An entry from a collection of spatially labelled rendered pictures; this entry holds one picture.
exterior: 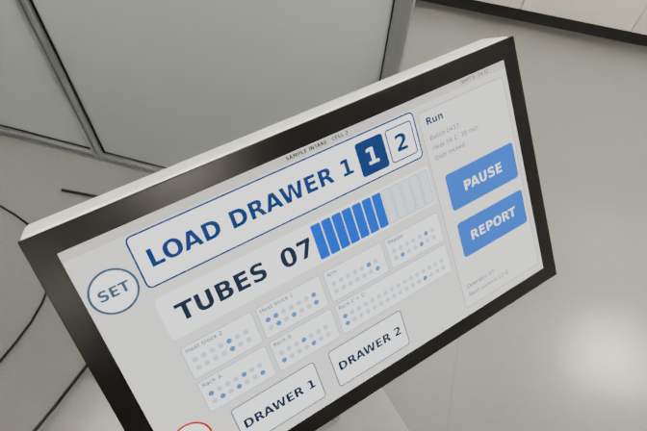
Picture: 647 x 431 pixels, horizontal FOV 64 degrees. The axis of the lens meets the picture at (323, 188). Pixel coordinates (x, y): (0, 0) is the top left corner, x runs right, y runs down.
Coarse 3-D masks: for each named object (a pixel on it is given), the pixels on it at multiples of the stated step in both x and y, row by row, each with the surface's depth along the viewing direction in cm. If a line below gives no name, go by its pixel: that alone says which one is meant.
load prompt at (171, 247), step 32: (384, 128) 51; (416, 128) 53; (320, 160) 49; (352, 160) 50; (384, 160) 52; (416, 160) 54; (256, 192) 47; (288, 192) 48; (320, 192) 50; (160, 224) 44; (192, 224) 45; (224, 224) 46; (256, 224) 47; (160, 256) 44; (192, 256) 45
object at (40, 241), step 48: (480, 48) 55; (384, 96) 51; (240, 144) 47; (288, 144) 47; (528, 144) 60; (144, 192) 43; (192, 192) 44; (48, 240) 40; (48, 288) 41; (528, 288) 64; (96, 336) 43; (384, 384) 57
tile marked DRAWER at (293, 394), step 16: (304, 368) 52; (272, 384) 51; (288, 384) 52; (304, 384) 53; (320, 384) 54; (256, 400) 51; (272, 400) 51; (288, 400) 52; (304, 400) 53; (320, 400) 54; (240, 416) 50; (256, 416) 51; (272, 416) 52; (288, 416) 53
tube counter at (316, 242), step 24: (384, 192) 53; (408, 192) 54; (432, 192) 55; (336, 216) 51; (360, 216) 52; (384, 216) 53; (408, 216) 55; (288, 240) 49; (312, 240) 50; (336, 240) 51; (360, 240) 52; (288, 264) 50; (312, 264) 51
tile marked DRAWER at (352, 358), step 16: (384, 320) 56; (400, 320) 57; (368, 336) 55; (384, 336) 56; (400, 336) 57; (336, 352) 54; (352, 352) 55; (368, 352) 56; (384, 352) 56; (336, 368) 54; (352, 368) 55; (368, 368) 56
